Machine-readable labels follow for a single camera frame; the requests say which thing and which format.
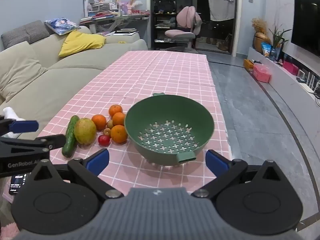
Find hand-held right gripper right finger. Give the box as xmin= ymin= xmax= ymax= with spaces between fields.
xmin=191 ymin=149 xmax=288 ymax=198

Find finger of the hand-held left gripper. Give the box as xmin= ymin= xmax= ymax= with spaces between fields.
xmin=0 ymin=134 xmax=66 ymax=161
xmin=0 ymin=115 xmax=39 ymax=138

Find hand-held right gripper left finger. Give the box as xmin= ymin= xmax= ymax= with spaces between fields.
xmin=27 ymin=148 xmax=123 ymax=200

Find green cucumber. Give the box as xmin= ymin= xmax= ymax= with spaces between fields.
xmin=62 ymin=115 xmax=80 ymax=158

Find yellow green mango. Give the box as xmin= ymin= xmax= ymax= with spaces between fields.
xmin=74 ymin=118 xmax=97 ymax=145

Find orange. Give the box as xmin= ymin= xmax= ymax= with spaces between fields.
xmin=110 ymin=125 xmax=128 ymax=144
xmin=112 ymin=112 xmax=126 ymax=126
xmin=108 ymin=104 xmax=123 ymax=117
xmin=91 ymin=114 xmax=107 ymax=131

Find green plastic colander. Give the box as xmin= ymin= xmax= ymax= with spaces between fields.
xmin=124 ymin=93 xmax=215 ymax=167

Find black smartphone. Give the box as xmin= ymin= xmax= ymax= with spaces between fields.
xmin=9 ymin=174 xmax=28 ymax=195

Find white cloth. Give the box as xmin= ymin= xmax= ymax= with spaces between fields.
xmin=2 ymin=107 xmax=25 ymax=138

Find beige sofa cushion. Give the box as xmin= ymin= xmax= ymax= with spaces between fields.
xmin=0 ymin=41 xmax=48 ymax=103

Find beige sofa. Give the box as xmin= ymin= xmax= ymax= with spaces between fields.
xmin=0 ymin=20 xmax=148 ymax=135

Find pink fluffy rug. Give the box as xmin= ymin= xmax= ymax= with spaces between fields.
xmin=0 ymin=221 xmax=20 ymax=240

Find grey textured cushion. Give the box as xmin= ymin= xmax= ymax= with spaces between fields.
xmin=1 ymin=20 xmax=50 ymax=52

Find pink box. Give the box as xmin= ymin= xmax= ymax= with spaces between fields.
xmin=252 ymin=63 xmax=272 ymax=83

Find yellow pillow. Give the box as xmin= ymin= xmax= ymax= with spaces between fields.
xmin=58 ymin=30 xmax=106 ymax=57

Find grey television bench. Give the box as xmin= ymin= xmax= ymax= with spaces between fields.
xmin=247 ymin=47 xmax=320 ymax=155

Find pink checked tablecloth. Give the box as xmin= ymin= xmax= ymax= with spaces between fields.
xmin=2 ymin=51 xmax=232 ymax=203

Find blue printed pillow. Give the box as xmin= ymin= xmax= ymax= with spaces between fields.
xmin=44 ymin=17 xmax=81 ymax=35

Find brown handbag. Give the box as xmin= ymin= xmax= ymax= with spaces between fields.
xmin=217 ymin=34 xmax=233 ymax=52

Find magenta box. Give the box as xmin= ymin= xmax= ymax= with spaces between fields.
xmin=283 ymin=60 xmax=299 ymax=75

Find white router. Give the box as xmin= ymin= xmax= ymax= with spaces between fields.
xmin=297 ymin=69 xmax=320 ymax=98

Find golden vase with dried flowers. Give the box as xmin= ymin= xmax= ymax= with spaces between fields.
xmin=251 ymin=17 xmax=272 ymax=53

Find books on sofa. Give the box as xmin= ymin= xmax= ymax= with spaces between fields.
xmin=96 ymin=28 xmax=139 ymax=36

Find green potted plant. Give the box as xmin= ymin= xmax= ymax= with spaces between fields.
xmin=269 ymin=25 xmax=292 ymax=60

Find cluttered study desk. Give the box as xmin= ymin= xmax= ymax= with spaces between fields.
xmin=80 ymin=12 xmax=150 ymax=34

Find black shelf unit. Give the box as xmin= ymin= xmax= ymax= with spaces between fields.
xmin=151 ymin=0 xmax=179 ymax=50

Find white desk organizer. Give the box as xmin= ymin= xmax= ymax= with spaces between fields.
xmin=86 ymin=0 xmax=119 ymax=18

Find pink office chair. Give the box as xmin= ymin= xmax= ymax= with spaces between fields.
xmin=160 ymin=6 xmax=203 ymax=53

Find hanging white towels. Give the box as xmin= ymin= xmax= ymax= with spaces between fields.
xmin=205 ymin=0 xmax=236 ymax=22

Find black backpack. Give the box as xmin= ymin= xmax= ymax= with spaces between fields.
xmin=156 ymin=0 xmax=177 ymax=13

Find black television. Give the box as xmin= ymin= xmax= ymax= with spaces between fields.
xmin=291 ymin=0 xmax=320 ymax=58

